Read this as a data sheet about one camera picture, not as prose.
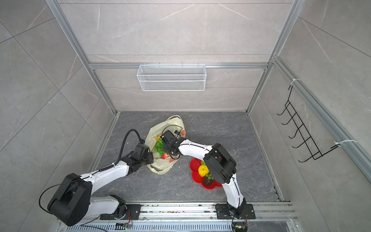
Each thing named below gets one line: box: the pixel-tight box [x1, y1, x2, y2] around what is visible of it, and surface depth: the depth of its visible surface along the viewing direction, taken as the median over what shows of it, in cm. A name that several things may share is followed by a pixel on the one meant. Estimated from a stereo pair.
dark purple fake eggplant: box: [202, 175, 214, 187], surface depth 80 cm
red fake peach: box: [161, 153, 171, 160], surface depth 92 cm
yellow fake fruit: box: [198, 164, 210, 177], surface depth 84 cm
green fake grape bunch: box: [154, 137, 165, 156], surface depth 97 cm
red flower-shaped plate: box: [189, 158, 224, 191], surface depth 85 cm
